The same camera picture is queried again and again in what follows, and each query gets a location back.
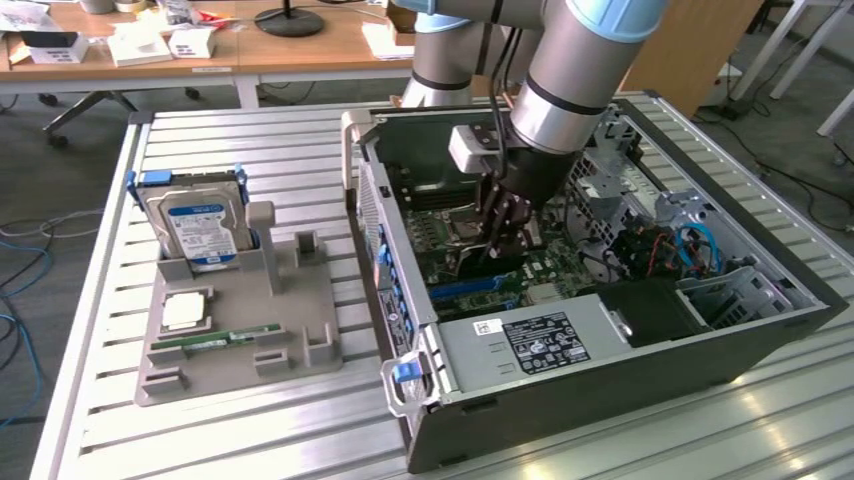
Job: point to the white paper stack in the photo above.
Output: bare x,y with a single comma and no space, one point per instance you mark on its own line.
389,45

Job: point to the wooden cabinet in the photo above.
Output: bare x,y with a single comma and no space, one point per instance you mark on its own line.
700,50

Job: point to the silver CPU chip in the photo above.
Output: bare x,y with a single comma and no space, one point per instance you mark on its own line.
182,311

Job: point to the black and silver PC case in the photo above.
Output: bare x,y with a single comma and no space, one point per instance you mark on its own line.
600,400

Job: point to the CPU socket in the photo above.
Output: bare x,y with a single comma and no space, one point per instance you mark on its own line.
460,225

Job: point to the long blue expansion slot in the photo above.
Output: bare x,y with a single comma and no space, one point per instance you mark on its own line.
460,290

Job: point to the black fan shroud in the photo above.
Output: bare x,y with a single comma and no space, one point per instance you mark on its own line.
647,310

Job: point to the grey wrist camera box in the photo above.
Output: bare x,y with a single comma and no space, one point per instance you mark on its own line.
467,150

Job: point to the brown cardboard box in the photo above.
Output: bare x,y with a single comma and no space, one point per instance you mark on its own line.
401,20

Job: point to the grey parts rack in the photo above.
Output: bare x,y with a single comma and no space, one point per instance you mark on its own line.
233,310

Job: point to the black and white box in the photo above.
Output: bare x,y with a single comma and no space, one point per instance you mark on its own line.
53,47

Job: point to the black chair base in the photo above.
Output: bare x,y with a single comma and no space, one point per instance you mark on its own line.
82,110

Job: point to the grey cup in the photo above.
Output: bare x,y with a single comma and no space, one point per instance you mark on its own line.
96,6

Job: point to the black lamp base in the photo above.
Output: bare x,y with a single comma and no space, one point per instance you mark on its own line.
289,22

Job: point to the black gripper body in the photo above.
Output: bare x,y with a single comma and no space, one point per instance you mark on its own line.
540,172

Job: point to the silver chipset heatsink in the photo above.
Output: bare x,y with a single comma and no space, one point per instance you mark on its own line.
543,295

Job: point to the tape roll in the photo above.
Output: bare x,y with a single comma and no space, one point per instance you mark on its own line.
128,5

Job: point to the white table frame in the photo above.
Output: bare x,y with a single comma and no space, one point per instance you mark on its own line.
767,50

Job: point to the silver disk bay bracket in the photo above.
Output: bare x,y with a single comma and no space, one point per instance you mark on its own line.
734,295

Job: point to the blue case latch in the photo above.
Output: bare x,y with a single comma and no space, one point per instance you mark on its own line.
404,374

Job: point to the black power strip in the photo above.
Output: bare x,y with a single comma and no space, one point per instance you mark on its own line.
730,110

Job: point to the open white box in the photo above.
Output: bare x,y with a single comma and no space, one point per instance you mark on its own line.
136,50

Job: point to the wooden desk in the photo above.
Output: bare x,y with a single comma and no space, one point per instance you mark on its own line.
133,72

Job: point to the printed paper sheets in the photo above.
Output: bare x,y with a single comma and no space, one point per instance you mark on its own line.
22,21

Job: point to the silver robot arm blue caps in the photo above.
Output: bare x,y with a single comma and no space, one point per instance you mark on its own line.
573,75

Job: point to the white labelled box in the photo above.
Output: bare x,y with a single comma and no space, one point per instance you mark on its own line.
189,45

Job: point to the grey power supply unit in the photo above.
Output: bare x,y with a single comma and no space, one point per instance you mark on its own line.
480,350

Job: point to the green RAM stick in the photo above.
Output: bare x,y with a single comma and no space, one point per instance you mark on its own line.
213,337

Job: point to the perforated metal disk bay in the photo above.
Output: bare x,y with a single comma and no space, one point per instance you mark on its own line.
613,210

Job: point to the blue card retainer clip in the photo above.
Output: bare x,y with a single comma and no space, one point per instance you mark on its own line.
383,254

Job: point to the green motherboard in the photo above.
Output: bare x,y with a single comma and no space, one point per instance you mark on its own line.
553,265

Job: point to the hard disk in blue caddy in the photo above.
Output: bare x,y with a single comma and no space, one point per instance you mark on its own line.
196,225

